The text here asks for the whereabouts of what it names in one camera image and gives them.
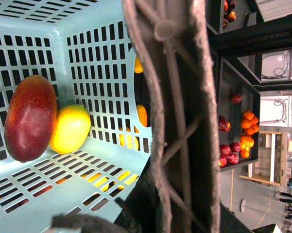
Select yellow lemon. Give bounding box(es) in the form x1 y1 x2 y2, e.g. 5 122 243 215
49 104 91 154

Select light blue plastic basket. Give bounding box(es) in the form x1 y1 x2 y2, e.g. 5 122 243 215
0 0 152 233

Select red mango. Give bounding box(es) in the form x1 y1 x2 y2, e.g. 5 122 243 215
4 75 57 162

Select red apple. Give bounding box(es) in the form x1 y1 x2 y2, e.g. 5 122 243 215
230 93 242 104
218 116 231 132

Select pile of oranges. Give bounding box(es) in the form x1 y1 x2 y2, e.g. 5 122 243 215
239 110 259 159

